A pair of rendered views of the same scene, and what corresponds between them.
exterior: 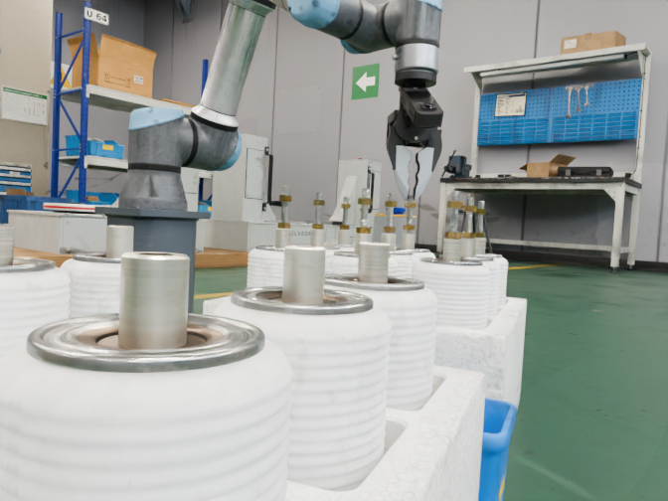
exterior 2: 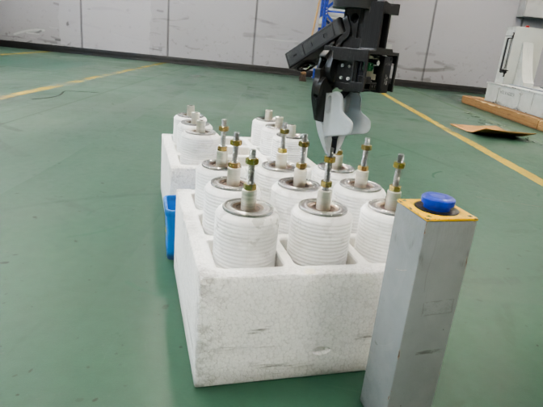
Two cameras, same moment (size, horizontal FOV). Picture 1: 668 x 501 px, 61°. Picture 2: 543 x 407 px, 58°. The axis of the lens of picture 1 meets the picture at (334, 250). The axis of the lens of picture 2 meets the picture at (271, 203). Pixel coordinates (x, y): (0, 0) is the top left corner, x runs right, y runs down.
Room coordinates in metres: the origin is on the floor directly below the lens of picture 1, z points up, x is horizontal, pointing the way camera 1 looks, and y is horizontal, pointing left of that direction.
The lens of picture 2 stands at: (1.47, -0.64, 0.49)
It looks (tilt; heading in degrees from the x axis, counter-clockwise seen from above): 19 degrees down; 141
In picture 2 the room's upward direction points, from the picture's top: 6 degrees clockwise
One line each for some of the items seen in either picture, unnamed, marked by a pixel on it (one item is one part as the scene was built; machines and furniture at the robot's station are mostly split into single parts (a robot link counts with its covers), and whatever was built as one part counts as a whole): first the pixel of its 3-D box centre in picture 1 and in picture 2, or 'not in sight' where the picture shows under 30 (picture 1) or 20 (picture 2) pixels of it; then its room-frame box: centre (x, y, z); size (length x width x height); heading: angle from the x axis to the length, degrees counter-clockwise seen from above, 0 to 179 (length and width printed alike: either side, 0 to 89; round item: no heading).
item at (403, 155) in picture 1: (399, 173); (352, 123); (0.98, -0.11, 0.38); 0.06 x 0.03 x 0.09; 6
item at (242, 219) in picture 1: (299, 198); not in sight; (4.17, 0.28, 0.45); 1.51 x 0.57 x 0.74; 142
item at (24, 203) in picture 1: (35, 218); not in sight; (4.89, 2.61, 0.18); 0.50 x 0.41 x 0.37; 56
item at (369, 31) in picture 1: (366, 27); not in sight; (1.03, -0.04, 0.65); 0.11 x 0.11 x 0.08; 48
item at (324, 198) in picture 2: (408, 243); (323, 199); (0.96, -0.13, 0.26); 0.02 x 0.02 x 0.03
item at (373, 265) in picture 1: (373, 265); (200, 127); (0.41, -0.03, 0.26); 0.02 x 0.02 x 0.03
